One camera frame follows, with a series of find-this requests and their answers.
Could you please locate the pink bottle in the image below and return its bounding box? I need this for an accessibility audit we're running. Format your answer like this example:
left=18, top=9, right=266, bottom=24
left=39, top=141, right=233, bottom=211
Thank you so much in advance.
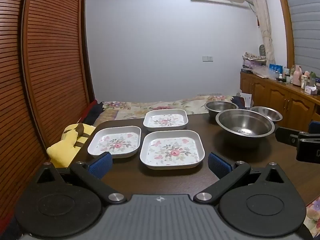
left=292, top=65, right=302, bottom=86

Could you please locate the large steel bowl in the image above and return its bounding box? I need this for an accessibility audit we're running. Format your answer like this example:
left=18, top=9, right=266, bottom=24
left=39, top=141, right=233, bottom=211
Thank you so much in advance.
left=215, top=109, right=275, bottom=148

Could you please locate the grey window blind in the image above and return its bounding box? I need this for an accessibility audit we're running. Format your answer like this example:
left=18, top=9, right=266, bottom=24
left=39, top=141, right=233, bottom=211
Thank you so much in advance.
left=282, top=0, right=320, bottom=80

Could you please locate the wooden window frame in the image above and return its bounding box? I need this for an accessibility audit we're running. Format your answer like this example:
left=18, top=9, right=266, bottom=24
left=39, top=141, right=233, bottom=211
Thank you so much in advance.
left=274, top=0, right=295, bottom=68

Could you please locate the floral blanket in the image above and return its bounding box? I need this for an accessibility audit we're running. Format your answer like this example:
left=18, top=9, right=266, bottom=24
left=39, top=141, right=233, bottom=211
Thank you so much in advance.
left=92, top=94, right=235, bottom=128

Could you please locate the beige patterned curtain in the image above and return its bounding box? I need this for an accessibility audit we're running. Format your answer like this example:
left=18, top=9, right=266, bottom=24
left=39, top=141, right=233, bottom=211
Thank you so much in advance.
left=246, top=0, right=275, bottom=67

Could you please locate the yellow plush toy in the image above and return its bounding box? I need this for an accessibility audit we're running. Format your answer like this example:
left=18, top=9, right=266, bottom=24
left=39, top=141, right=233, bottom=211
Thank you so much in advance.
left=46, top=123, right=97, bottom=168

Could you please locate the white box on floor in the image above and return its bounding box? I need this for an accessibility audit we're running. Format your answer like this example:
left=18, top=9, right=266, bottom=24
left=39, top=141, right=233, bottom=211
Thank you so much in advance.
left=240, top=92, right=253, bottom=108

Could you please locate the wooden cabinet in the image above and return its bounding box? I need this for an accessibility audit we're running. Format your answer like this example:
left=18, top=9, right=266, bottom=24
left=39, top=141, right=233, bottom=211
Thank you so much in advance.
left=240, top=71, right=320, bottom=130

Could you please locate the medium steel bowl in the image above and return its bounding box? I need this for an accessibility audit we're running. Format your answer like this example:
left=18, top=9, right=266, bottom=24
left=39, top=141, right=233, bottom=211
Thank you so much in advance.
left=204, top=101, right=239, bottom=124

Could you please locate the small steel bowl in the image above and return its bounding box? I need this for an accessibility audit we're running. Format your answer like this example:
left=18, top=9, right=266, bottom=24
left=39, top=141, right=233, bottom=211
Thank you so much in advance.
left=250, top=106, right=283, bottom=122

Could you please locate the clear plastic bag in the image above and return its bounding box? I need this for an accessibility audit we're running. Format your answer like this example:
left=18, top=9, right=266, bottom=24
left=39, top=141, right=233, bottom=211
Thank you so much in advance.
left=254, top=66, right=275, bottom=79

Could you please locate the red and navy cloth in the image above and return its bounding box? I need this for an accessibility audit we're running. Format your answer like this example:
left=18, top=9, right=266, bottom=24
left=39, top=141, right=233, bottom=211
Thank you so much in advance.
left=80, top=100, right=104, bottom=126

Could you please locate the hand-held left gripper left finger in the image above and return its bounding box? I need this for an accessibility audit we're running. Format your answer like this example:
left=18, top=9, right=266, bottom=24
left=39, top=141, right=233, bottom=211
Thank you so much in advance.
left=32, top=152, right=127, bottom=204

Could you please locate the wooden louvered wardrobe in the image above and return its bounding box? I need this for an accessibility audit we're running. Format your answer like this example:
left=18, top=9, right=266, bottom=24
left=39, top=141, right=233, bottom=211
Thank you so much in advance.
left=0, top=0, right=97, bottom=220

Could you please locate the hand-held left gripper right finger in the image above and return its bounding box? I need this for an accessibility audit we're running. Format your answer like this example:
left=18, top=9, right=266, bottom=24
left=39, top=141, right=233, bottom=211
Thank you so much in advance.
left=194, top=152, right=289, bottom=204

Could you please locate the white floral square plate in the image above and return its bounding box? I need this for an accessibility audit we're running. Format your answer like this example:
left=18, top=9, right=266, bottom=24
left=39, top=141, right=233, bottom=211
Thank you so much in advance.
left=143, top=109, right=189, bottom=132
left=87, top=126, right=142, bottom=159
left=139, top=130, right=205, bottom=170

